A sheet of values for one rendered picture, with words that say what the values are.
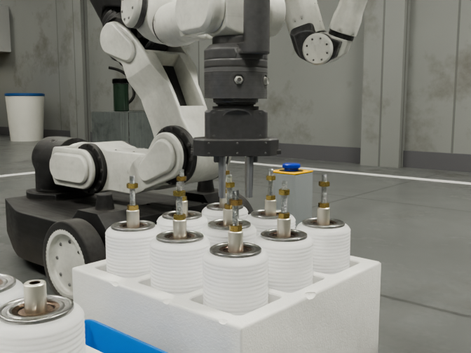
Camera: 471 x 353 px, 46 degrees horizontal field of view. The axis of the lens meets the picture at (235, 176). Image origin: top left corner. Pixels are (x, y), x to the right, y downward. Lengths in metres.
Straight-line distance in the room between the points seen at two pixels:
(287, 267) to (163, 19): 0.44
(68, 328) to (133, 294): 0.30
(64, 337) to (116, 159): 0.96
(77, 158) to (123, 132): 3.07
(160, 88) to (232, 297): 0.71
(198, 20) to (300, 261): 0.39
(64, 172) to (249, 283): 0.96
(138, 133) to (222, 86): 3.91
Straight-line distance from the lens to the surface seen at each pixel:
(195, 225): 1.01
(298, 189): 1.19
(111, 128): 4.75
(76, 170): 1.58
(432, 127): 4.06
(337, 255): 0.96
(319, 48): 1.39
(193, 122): 1.32
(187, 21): 0.79
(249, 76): 0.74
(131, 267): 0.94
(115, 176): 1.51
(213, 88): 0.74
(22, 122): 6.99
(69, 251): 1.32
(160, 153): 1.30
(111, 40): 1.45
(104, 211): 1.32
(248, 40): 0.72
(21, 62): 7.98
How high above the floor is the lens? 0.47
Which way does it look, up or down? 8 degrees down
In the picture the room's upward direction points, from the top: straight up
